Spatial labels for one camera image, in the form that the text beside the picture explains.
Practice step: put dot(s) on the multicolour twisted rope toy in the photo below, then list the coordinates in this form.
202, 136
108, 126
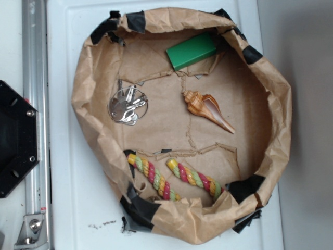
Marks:
163, 187

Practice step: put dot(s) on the aluminium rail profile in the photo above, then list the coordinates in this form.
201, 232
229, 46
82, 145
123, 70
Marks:
38, 197

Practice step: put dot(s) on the metal corner bracket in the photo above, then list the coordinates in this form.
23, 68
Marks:
33, 233

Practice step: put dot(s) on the green rectangular block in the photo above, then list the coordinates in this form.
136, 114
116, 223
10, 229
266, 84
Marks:
191, 51

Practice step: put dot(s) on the orange spiral sea shell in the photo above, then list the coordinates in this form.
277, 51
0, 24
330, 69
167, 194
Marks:
206, 106

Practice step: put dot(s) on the silver keys on ring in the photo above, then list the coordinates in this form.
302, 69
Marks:
127, 105

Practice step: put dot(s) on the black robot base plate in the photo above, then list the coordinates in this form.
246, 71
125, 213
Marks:
19, 144

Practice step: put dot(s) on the brown paper bin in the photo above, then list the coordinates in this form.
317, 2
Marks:
252, 95

